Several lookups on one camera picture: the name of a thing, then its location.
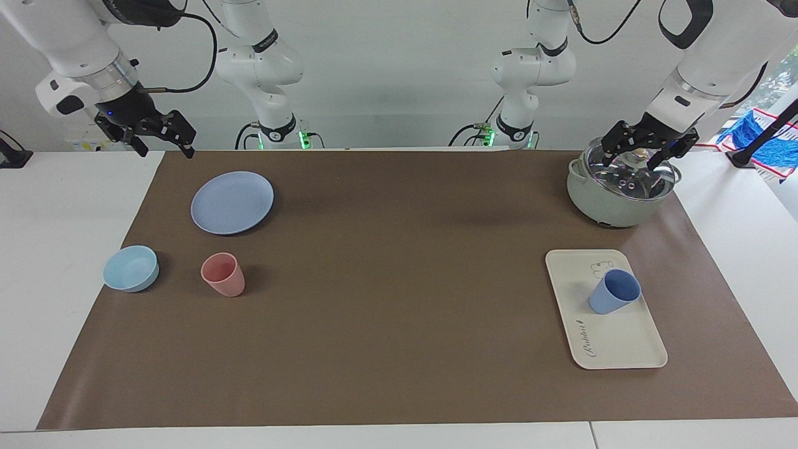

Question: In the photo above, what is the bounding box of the light blue bowl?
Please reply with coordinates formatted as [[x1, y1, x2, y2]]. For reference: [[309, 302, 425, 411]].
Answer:
[[103, 245, 160, 293]]

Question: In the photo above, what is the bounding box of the periwinkle blue cup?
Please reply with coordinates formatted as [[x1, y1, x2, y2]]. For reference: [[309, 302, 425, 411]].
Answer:
[[589, 269, 642, 316]]

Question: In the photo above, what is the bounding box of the pink cup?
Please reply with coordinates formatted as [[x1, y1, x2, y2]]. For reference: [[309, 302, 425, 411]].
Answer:
[[200, 252, 246, 297]]

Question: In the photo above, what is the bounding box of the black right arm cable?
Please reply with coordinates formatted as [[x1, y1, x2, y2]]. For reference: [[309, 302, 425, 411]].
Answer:
[[134, 9, 219, 94]]

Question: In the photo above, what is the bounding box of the brown table mat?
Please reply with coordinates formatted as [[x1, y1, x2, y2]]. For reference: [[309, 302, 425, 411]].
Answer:
[[36, 150, 798, 431]]

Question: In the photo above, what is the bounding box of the blue cloth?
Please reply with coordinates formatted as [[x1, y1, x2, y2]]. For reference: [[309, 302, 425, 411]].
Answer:
[[717, 107, 798, 181]]

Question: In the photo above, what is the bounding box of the black stand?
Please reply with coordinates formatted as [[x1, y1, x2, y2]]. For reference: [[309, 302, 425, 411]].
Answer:
[[726, 100, 798, 169]]

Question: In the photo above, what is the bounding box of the pale green cooking pot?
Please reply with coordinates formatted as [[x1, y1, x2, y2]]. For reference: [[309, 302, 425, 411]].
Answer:
[[566, 137, 681, 228]]

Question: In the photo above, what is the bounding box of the yellowish wall socket box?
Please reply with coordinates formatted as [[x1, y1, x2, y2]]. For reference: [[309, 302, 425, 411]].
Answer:
[[65, 123, 128, 152]]

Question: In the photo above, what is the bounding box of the black base cable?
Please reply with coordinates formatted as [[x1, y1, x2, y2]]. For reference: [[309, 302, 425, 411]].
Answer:
[[234, 122, 326, 150], [452, 94, 507, 148]]

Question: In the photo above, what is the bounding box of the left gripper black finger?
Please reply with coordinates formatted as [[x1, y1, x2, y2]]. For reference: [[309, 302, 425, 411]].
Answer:
[[645, 128, 700, 172], [600, 120, 630, 169]]

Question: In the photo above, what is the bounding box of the cream rabbit print tray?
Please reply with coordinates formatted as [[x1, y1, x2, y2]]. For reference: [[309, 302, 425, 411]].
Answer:
[[546, 249, 668, 370]]

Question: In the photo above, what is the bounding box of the periwinkle blue plate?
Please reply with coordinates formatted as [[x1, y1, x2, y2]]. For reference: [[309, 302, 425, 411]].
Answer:
[[190, 171, 276, 236]]

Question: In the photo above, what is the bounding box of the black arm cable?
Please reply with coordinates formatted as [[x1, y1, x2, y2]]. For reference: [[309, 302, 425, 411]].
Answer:
[[134, 9, 219, 94], [567, 0, 646, 46]]

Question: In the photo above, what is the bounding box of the black desk clamp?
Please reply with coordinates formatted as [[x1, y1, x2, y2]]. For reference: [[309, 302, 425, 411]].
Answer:
[[0, 130, 33, 169]]

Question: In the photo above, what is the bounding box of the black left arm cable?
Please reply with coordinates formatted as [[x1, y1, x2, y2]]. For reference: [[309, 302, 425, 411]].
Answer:
[[567, 0, 646, 46]]

